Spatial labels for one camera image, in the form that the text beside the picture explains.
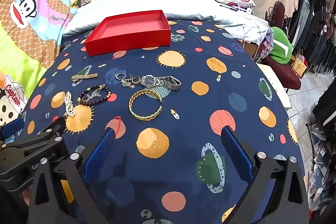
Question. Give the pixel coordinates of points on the crumpled light grey quilt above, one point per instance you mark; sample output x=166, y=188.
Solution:
x=254, y=27

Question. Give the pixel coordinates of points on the brown cardboard box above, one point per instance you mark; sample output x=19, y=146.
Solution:
x=299, y=66

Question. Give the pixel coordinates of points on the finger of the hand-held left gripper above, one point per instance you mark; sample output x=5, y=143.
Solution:
x=11, y=126
x=51, y=130

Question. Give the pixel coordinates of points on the silver wrist watch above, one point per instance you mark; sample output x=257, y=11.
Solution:
x=148, y=81

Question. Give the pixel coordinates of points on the navy planet print blanket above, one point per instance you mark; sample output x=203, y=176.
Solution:
x=183, y=108

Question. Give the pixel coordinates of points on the dark red chair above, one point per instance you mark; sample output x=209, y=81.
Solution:
x=288, y=77

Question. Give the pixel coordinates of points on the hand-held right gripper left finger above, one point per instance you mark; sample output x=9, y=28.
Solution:
x=99, y=155

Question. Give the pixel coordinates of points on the red cardboard box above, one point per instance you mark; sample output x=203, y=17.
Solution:
x=126, y=43

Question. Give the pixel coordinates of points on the green garment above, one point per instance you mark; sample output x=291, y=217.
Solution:
x=278, y=40

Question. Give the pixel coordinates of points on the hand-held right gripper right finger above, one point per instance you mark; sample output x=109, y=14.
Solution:
x=236, y=155

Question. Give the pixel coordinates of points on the silver hoop earring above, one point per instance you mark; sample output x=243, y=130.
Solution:
x=135, y=81

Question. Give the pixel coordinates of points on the cartoon monkey print blanket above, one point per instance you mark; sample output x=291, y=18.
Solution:
x=26, y=29

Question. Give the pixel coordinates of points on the silver dangling earring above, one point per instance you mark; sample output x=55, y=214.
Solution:
x=126, y=83

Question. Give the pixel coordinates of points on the large white pillow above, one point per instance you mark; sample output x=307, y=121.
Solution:
x=183, y=1

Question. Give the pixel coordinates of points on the pile of plastic wrapped clothes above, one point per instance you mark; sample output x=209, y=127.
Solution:
x=320, y=161

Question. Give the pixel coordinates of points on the row of hanging clothes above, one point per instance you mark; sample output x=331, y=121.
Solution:
x=320, y=29

